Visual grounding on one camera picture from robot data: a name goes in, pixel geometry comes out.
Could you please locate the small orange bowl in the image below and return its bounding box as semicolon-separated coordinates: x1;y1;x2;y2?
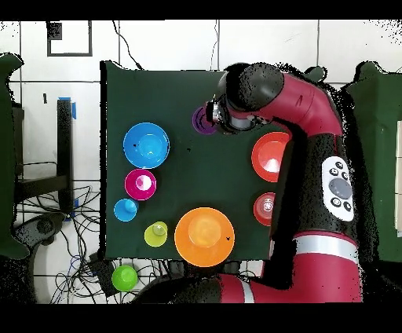
253;192;277;227

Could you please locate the black stand base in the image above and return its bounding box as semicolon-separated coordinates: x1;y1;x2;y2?
13;212;67;249

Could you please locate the purple cup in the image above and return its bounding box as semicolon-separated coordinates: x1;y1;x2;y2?
192;105;218;136

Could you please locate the thin black floor cable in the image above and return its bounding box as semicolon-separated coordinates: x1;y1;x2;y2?
111;20;142;71

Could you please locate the large shallow orange bowl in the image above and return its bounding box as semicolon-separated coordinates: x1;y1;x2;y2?
250;131;291;184

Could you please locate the large blue bowl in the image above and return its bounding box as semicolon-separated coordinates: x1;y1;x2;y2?
122;122;171;170

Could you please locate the blue cup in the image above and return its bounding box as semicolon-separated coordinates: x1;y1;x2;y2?
113;198;140;223

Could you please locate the blue tape strip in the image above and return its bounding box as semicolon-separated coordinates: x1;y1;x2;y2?
58;96;77;121

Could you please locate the translucent yellow cup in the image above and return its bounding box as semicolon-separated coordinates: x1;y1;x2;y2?
143;221;169;248

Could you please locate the neighbouring green table cloth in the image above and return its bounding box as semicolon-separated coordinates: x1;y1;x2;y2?
343;60;402;264
0;53;31;260

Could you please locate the pink bowl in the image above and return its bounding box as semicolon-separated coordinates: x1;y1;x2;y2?
124;168;157;201

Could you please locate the black table frame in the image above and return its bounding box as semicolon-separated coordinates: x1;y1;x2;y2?
12;98;75;214

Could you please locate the green cup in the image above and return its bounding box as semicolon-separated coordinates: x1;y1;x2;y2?
111;265;139;293

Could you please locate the large yellow bowl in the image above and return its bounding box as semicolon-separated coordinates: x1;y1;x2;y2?
174;207;236;268

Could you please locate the black square floor marker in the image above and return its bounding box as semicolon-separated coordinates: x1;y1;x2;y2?
46;20;93;57

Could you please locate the dark green table cloth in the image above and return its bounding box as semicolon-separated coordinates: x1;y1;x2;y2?
99;60;326;262

